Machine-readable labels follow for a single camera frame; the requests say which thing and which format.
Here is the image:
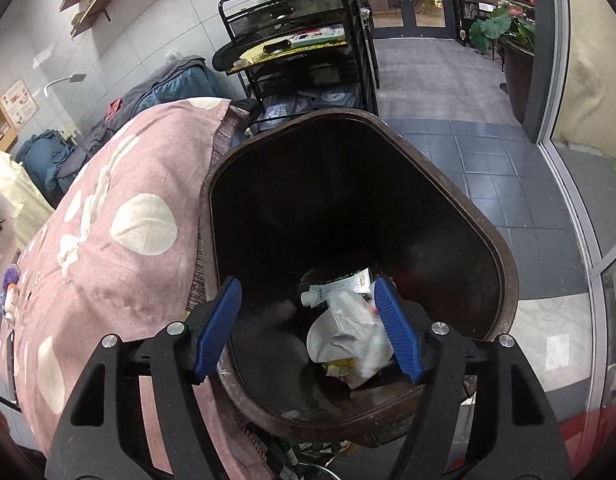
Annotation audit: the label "black metal rack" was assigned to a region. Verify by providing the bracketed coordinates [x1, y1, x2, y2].
[211, 0, 382, 127]

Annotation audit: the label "wall poster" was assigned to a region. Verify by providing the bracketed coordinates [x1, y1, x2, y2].
[0, 78, 41, 126]

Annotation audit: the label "blue quilt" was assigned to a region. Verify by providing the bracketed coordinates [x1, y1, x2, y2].
[123, 67, 230, 112]

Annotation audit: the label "green potted plant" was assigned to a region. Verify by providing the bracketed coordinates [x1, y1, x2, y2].
[468, 0, 537, 59]

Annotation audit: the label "dark plant pot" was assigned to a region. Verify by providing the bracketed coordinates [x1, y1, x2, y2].
[500, 40, 537, 127]

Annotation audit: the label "white wall fixture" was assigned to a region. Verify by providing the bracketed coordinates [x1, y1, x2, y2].
[43, 72, 88, 99]

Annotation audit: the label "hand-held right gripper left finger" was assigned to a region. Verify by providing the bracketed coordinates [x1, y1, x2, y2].
[45, 275, 244, 480]

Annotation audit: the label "green and white milk carton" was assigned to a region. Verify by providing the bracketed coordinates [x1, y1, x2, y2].
[299, 267, 377, 309]

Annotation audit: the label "orange and white bottle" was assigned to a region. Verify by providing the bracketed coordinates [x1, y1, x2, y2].
[3, 285, 20, 327]

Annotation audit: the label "yellow printed wrapper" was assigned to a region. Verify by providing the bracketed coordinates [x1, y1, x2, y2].
[325, 355, 365, 380]

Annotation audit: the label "dark blue clothing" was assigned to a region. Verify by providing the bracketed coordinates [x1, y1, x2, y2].
[15, 129, 77, 197]

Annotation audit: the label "white plastic bag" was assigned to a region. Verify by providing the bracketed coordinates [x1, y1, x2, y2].
[307, 287, 395, 380]

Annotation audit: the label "dark printed packets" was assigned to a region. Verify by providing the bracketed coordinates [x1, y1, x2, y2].
[260, 85, 362, 126]

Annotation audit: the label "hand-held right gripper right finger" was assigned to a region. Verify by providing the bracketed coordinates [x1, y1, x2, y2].
[372, 276, 574, 480]

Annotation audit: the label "brown trash bin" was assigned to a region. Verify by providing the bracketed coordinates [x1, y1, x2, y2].
[199, 108, 519, 449]

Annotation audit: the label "cream cloth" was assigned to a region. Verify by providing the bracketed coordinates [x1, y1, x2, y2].
[0, 152, 57, 252]

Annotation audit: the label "grey blanket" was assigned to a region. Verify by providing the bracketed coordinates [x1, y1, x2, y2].
[83, 55, 215, 157]

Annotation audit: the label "yellow green tray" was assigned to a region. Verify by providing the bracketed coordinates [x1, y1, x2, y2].
[228, 25, 350, 67]

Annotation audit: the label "pink dotted tablecloth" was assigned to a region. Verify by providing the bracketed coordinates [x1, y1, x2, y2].
[10, 97, 289, 480]

